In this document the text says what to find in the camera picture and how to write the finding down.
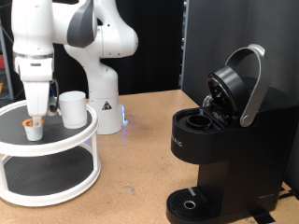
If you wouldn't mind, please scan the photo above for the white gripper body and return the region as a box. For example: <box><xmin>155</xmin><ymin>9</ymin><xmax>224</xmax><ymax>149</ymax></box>
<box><xmin>14</xmin><ymin>57</ymin><xmax>54</xmax><ymax>118</ymax></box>

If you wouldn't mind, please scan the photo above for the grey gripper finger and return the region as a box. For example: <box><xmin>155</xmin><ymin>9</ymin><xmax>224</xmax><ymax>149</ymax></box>
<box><xmin>32</xmin><ymin>115</ymin><xmax>44</xmax><ymax>129</ymax></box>

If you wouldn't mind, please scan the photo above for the white orange-lidded coffee pod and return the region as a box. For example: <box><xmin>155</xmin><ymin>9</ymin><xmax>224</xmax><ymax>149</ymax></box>
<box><xmin>21</xmin><ymin>117</ymin><xmax>46</xmax><ymax>143</ymax></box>

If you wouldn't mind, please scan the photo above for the white mug green-marked handle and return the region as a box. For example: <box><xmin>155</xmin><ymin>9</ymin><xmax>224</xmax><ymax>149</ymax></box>
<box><xmin>58</xmin><ymin>90</ymin><xmax>89</xmax><ymax>130</ymax></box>

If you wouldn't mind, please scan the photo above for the black Keurig coffee machine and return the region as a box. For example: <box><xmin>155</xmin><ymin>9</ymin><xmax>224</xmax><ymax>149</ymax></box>
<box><xmin>165</xmin><ymin>43</ymin><xmax>299</xmax><ymax>224</ymax></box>

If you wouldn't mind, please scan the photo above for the white two-tier turntable shelf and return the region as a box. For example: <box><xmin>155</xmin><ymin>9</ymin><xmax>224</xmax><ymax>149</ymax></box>
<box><xmin>0</xmin><ymin>96</ymin><xmax>102</xmax><ymax>208</ymax></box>

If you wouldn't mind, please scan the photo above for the black backdrop curtain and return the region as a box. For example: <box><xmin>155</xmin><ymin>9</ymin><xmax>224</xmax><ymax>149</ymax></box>
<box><xmin>0</xmin><ymin>0</ymin><xmax>185</xmax><ymax>102</ymax></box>

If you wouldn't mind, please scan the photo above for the dark grey backdrop board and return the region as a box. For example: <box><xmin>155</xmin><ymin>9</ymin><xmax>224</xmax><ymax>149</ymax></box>
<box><xmin>181</xmin><ymin>0</ymin><xmax>299</xmax><ymax>194</ymax></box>

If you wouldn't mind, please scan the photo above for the black tape strip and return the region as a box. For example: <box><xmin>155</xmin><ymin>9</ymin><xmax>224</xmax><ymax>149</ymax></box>
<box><xmin>250</xmin><ymin>211</ymin><xmax>277</xmax><ymax>224</ymax></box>

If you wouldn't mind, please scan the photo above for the grey metal frame post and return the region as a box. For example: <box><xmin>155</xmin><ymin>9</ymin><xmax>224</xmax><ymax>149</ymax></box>
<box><xmin>0</xmin><ymin>26</ymin><xmax>15</xmax><ymax>101</ymax></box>

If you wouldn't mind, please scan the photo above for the black machine power cord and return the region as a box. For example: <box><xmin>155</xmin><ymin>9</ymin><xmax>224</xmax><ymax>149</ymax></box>
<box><xmin>278</xmin><ymin>189</ymin><xmax>296</xmax><ymax>201</ymax></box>

